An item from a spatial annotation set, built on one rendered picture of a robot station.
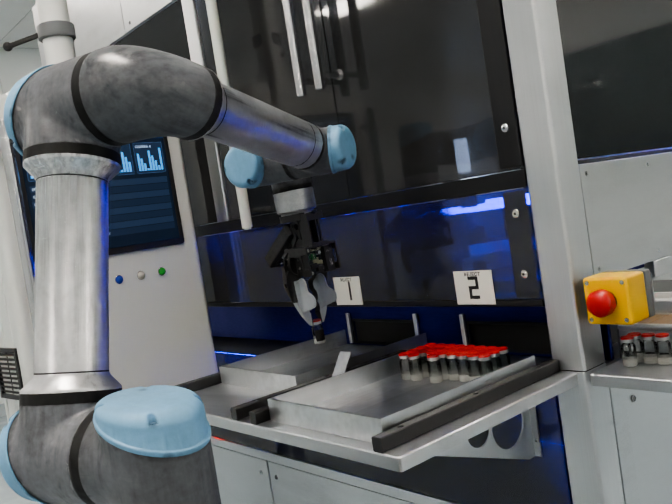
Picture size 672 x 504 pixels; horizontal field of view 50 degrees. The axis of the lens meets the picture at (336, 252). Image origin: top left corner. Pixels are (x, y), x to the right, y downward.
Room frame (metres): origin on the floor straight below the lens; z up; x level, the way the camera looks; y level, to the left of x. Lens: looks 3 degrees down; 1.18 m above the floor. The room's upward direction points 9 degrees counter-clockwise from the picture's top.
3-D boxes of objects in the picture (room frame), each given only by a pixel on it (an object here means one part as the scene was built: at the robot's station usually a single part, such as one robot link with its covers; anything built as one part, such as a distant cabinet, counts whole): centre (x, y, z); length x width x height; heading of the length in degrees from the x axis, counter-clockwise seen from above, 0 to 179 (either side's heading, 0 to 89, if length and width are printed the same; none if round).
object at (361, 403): (1.13, -0.07, 0.90); 0.34 x 0.26 x 0.04; 129
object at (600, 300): (1.05, -0.38, 0.99); 0.04 x 0.04 x 0.04; 40
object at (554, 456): (1.92, 0.32, 0.73); 1.98 x 0.01 x 0.25; 40
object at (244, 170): (1.25, 0.10, 1.29); 0.11 x 0.11 x 0.08; 61
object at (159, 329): (1.76, 0.58, 1.19); 0.50 x 0.19 x 0.78; 137
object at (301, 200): (1.35, 0.06, 1.22); 0.08 x 0.08 x 0.05
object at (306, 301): (1.34, 0.07, 1.03); 0.06 x 0.03 x 0.09; 37
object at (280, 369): (1.46, 0.06, 0.90); 0.34 x 0.26 x 0.04; 130
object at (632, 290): (1.08, -0.41, 1.00); 0.08 x 0.07 x 0.07; 130
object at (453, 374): (1.19, -0.16, 0.90); 0.18 x 0.02 x 0.05; 39
